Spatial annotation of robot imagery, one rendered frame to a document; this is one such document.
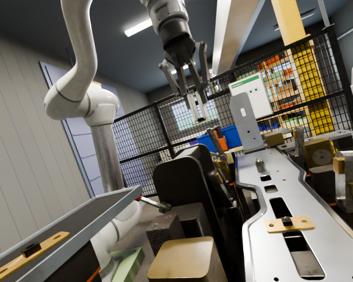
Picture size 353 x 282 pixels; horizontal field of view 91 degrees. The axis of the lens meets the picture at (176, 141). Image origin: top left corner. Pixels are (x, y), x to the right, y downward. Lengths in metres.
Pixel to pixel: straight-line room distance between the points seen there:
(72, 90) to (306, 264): 0.76
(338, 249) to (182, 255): 0.24
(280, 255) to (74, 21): 0.62
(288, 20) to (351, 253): 1.38
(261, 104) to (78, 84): 1.14
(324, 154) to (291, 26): 0.97
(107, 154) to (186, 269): 0.71
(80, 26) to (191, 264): 0.53
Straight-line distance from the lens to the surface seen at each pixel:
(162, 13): 0.49
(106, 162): 0.91
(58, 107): 0.80
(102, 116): 0.87
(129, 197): 0.37
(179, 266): 0.29
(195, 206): 0.42
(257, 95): 1.39
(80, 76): 0.70
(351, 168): 0.48
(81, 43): 0.58
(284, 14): 1.57
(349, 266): 0.38
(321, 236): 0.42
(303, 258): 0.40
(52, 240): 0.34
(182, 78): 0.46
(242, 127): 1.11
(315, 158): 0.83
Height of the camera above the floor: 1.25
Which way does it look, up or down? 3 degrees down
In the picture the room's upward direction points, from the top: 19 degrees counter-clockwise
